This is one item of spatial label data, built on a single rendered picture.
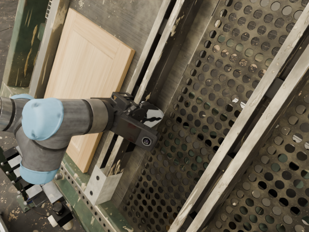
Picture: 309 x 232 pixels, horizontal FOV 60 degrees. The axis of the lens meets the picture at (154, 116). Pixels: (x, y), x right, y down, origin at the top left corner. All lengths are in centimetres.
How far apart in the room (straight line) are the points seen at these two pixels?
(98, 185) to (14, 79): 79
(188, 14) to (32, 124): 44
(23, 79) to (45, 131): 101
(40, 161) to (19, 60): 92
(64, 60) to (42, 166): 61
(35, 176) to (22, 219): 149
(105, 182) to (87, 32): 51
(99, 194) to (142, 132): 36
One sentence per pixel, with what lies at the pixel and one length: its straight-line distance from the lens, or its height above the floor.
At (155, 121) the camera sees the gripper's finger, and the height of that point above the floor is 122.
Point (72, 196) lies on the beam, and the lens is 106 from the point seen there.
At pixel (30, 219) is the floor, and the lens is 206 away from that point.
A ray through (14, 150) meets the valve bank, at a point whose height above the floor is 76.
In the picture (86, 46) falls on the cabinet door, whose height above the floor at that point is 123.
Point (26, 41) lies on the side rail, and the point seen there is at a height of 109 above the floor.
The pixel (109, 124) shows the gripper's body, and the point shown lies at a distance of 58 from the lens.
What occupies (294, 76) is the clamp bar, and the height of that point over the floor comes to 145.
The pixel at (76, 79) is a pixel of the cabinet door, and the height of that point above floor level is 112.
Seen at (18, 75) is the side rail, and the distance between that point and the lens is 148.
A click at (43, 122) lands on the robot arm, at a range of 50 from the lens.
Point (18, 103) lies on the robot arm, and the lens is 66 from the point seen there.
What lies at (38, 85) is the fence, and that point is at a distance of 124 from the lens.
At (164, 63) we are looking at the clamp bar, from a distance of 71.
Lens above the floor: 175
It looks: 47 degrees down
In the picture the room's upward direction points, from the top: straight up
